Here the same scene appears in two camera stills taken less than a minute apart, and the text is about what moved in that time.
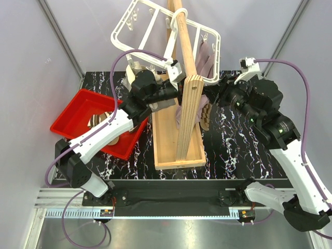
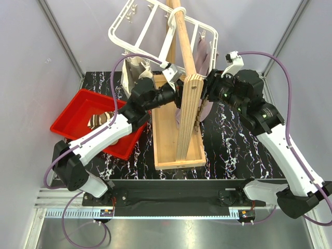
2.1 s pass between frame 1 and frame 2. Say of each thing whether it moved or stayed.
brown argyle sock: moved
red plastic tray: stayed
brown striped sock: stayed
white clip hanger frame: moved
